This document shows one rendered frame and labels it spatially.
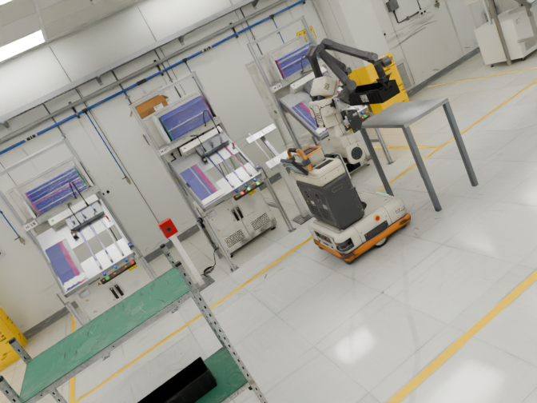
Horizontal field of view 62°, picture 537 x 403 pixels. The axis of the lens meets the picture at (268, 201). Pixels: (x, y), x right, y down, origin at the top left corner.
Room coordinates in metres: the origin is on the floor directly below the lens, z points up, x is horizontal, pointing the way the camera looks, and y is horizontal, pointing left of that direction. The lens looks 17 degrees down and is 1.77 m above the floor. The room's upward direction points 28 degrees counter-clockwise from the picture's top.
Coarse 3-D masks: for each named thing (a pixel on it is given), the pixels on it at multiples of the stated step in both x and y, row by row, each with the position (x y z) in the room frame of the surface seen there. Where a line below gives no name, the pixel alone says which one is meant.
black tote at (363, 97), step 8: (392, 80) 3.43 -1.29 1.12; (360, 88) 3.91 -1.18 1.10; (368, 88) 3.79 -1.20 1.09; (376, 88) 3.67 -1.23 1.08; (384, 88) 3.38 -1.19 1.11; (392, 88) 3.39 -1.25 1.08; (352, 96) 3.75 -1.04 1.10; (360, 96) 3.63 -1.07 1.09; (368, 96) 3.52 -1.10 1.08; (376, 96) 3.41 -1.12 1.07; (384, 96) 3.37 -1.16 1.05; (392, 96) 3.38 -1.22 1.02; (352, 104) 3.81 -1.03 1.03; (360, 104) 3.68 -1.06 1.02; (368, 104) 3.57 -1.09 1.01
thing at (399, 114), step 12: (396, 108) 3.87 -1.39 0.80; (408, 108) 3.68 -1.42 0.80; (420, 108) 3.50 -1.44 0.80; (432, 108) 3.38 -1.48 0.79; (444, 108) 3.43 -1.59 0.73; (372, 120) 3.89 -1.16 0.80; (384, 120) 3.70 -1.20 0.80; (396, 120) 3.52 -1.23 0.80; (408, 120) 3.35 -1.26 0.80; (360, 132) 3.99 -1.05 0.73; (408, 132) 3.32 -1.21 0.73; (456, 132) 3.40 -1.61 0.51; (408, 144) 3.35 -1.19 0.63; (456, 144) 3.44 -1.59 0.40; (372, 156) 3.96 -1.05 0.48; (420, 156) 3.32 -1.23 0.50; (420, 168) 3.32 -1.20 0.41; (468, 168) 3.40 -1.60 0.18; (384, 180) 3.96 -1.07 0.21; (432, 192) 3.32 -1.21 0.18; (432, 204) 3.35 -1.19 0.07
